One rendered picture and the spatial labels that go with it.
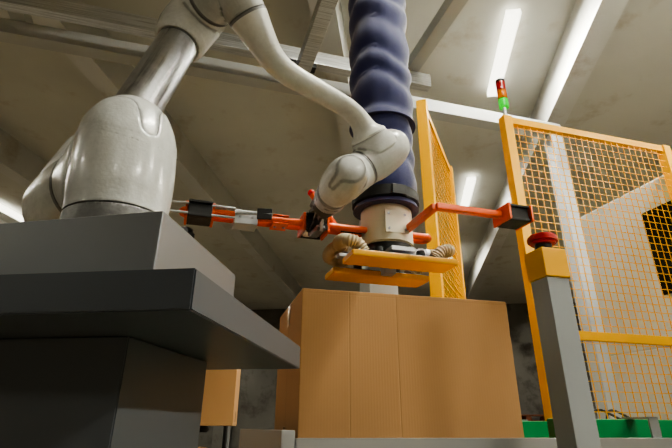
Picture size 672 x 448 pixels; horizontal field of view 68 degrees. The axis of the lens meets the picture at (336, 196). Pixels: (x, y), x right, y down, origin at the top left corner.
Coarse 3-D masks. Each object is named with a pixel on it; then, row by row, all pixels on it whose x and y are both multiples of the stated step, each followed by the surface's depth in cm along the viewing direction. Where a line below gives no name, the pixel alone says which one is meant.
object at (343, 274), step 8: (328, 272) 164; (336, 272) 160; (344, 272) 160; (352, 272) 161; (360, 272) 162; (368, 272) 163; (376, 272) 164; (336, 280) 168; (344, 280) 168; (352, 280) 168; (360, 280) 168; (368, 280) 168; (376, 280) 168; (384, 280) 168; (392, 280) 168; (400, 280) 168; (408, 280) 168; (416, 280) 168; (424, 280) 168
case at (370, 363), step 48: (288, 336) 146; (336, 336) 129; (384, 336) 132; (432, 336) 135; (480, 336) 139; (288, 384) 137; (336, 384) 124; (384, 384) 127; (432, 384) 130; (480, 384) 133; (336, 432) 120; (384, 432) 122; (432, 432) 125; (480, 432) 128
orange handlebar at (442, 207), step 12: (432, 204) 144; (444, 204) 144; (276, 216) 153; (288, 216) 154; (420, 216) 150; (480, 216) 148; (492, 216) 148; (276, 228) 156; (288, 228) 157; (336, 228) 158; (348, 228) 159; (360, 228) 160; (408, 228) 157; (420, 240) 169
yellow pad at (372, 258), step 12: (360, 252) 144; (372, 252) 145; (384, 252) 146; (420, 252) 154; (348, 264) 151; (360, 264) 151; (372, 264) 151; (384, 264) 151; (396, 264) 151; (408, 264) 151; (420, 264) 151; (432, 264) 151; (444, 264) 151; (456, 264) 152
